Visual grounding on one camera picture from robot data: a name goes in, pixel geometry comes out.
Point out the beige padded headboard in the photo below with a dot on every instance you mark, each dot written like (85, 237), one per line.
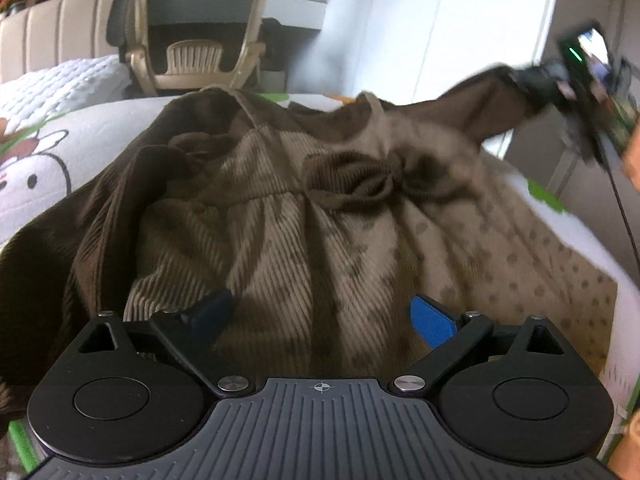
(52, 35)

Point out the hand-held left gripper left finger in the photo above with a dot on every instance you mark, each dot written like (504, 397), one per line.
(212, 310)

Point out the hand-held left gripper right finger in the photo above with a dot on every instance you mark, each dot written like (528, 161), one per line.
(431, 321)

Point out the cartoon printed bed sheet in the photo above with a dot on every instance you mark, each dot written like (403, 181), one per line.
(60, 150)

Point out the grey desk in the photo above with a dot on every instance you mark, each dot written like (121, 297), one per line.
(295, 10)

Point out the white quilted pillow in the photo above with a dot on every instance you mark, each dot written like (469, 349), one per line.
(60, 85)

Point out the person's right hand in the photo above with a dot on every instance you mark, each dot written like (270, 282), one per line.
(632, 155)

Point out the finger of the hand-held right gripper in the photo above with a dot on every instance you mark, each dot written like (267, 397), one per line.
(530, 82)

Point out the beige office chair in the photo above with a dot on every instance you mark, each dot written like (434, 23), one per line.
(195, 30)

